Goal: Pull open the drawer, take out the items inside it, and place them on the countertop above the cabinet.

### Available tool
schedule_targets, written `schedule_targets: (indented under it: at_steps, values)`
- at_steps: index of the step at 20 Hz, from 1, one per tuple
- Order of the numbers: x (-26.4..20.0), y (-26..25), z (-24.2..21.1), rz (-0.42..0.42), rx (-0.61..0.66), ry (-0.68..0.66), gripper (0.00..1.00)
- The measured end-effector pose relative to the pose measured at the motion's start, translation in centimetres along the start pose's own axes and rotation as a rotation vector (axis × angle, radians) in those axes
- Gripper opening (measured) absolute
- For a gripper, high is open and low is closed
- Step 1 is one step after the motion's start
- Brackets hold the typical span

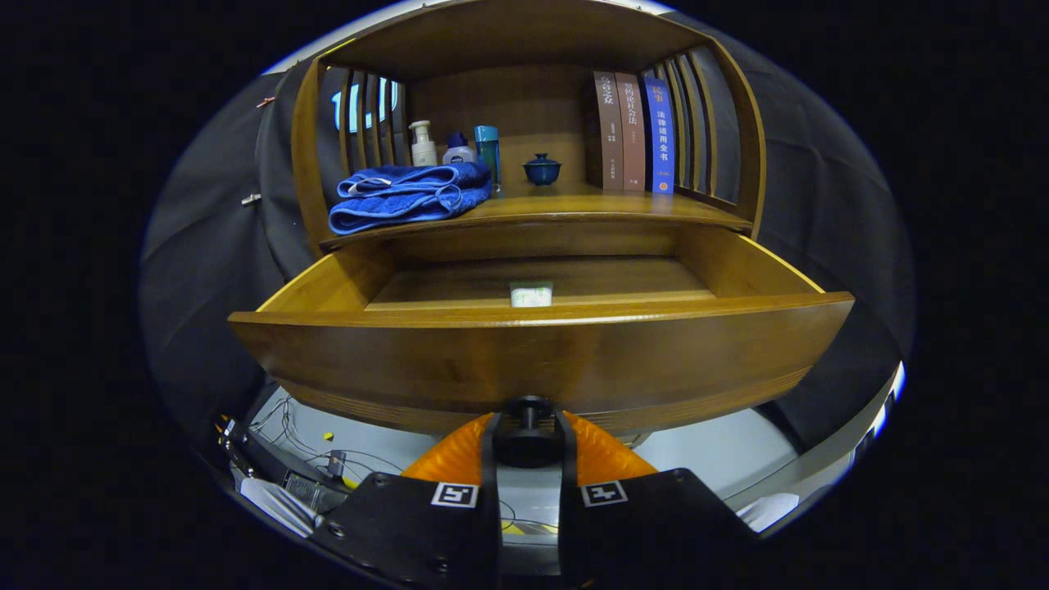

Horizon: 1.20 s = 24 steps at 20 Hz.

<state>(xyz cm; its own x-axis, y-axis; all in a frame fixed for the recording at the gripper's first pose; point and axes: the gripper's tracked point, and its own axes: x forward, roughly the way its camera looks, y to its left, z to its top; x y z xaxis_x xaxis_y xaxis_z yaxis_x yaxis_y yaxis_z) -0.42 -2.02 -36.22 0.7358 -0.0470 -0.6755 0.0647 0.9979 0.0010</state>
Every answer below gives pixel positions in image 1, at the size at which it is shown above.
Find clear teal bottle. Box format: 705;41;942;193
474;125;502;193

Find wooden countertop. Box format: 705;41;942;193
320;182;753;251

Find brown wooden cabinet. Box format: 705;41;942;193
291;0;767;255

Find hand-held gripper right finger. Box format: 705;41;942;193
557;410;763;590

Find dark equipment with cables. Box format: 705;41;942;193
215;414;353;517

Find dark blue lidded teacup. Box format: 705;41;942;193
523;153;563;186

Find blue book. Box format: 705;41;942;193
642;76;676;195

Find white pump bottle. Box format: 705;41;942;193
408;120;438;167

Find folded blue towel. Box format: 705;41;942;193
328;162;493;237

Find wooden drawer with black knob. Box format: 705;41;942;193
228;225;856;470

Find reddish brown book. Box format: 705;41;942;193
615;72;647;193

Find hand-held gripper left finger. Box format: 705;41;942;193
310;412;502;590

